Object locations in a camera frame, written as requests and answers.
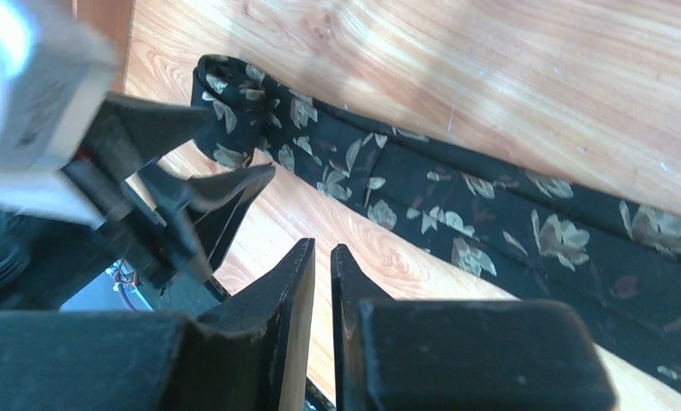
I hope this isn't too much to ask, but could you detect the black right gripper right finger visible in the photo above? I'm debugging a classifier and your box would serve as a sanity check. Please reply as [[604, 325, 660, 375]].
[[331, 245, 616, 410]]

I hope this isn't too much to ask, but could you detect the orange wooden compartment tray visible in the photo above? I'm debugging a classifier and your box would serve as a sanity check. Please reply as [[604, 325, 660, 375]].
[[70, 0, 137, 95]]

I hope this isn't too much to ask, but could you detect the black tie with gold pattern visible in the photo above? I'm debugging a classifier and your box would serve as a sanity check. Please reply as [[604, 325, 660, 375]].
[[191, 55, 681, 393]]

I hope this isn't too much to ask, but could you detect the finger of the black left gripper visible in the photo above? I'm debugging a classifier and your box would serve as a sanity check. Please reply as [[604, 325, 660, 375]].
[[138, 163, 276, 272], [81, 93, 212, 182]]

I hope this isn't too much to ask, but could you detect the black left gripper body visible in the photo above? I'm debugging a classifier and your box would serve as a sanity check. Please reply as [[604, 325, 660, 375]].
[[0, 152, 213, 316]]

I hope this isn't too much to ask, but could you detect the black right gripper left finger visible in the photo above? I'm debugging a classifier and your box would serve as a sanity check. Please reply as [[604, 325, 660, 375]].
[[0, 238, 315, 410]]

